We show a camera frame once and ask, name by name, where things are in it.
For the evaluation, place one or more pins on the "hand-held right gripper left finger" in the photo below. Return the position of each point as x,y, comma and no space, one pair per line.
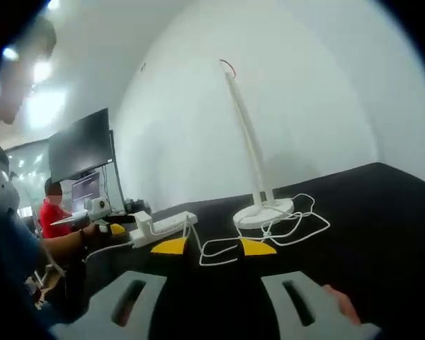
99,311

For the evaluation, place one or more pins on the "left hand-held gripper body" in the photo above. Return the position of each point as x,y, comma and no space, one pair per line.
98,207

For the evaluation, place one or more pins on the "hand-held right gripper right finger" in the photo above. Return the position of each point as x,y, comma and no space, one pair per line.
326,318

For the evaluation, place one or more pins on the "white desk lamp plug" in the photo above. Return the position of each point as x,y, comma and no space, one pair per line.
143,221

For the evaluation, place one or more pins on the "white power strip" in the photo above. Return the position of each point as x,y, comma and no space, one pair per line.
170,223

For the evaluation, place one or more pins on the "white desk lamp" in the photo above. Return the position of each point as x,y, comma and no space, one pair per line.
255,216

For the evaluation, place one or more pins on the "black desk organizer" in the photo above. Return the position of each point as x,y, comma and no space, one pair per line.
136,206

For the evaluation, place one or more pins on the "person's right hand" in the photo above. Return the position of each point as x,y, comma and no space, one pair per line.
345,305

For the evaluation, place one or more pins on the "open laptop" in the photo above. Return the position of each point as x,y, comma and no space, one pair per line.
86,186

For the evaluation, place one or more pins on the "black monitor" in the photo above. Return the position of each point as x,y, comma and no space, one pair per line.
81,148

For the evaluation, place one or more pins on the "person's body in blue shirt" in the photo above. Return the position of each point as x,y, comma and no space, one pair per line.
7,255

